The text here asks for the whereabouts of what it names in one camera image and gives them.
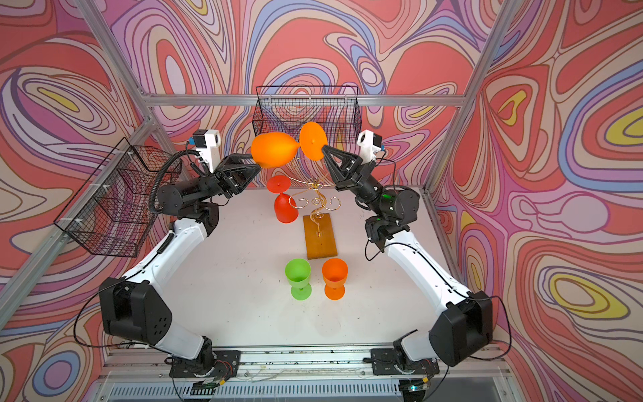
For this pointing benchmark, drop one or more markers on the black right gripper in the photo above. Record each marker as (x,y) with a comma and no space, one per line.
(336,173)

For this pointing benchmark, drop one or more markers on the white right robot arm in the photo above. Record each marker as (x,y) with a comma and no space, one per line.
(463,318)

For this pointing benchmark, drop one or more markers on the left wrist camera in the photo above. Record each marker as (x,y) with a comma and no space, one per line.
(207,143)

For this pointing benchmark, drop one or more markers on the gold wire glass rack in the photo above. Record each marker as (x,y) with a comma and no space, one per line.
(319,234)

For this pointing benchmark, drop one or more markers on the black wire basket left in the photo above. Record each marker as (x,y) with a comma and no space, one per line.
(110,215)

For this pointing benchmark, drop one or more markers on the orange wine glass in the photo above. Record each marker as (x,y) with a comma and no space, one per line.
(276,149)
(335,274)

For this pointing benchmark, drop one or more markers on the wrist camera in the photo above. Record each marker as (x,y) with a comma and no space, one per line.
(207,143)
(370,146)

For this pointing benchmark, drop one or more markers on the red wine glass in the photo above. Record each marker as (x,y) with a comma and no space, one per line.
(285,212)

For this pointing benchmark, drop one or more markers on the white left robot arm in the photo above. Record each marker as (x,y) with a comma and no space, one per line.
(132,307)

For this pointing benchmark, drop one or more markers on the metal base rail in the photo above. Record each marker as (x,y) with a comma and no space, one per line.
(314,373)

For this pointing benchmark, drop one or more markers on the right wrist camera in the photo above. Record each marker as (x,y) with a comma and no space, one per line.
(370,146)

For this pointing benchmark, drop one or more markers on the orange wine glass front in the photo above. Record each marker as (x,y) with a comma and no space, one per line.
(276,149)

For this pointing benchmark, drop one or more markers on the green wine glass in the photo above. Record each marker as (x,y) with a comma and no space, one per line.
(298,274)

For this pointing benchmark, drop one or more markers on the orange wine glass back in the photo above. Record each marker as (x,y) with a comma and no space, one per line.
(335,274)

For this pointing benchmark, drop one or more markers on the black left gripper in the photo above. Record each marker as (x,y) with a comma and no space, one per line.
(220,187)

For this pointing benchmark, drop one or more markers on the black wire basket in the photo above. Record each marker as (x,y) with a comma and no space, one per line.
(110,215)
(286,108)

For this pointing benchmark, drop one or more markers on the black wire basket back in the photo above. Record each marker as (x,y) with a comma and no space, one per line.
(286,108)

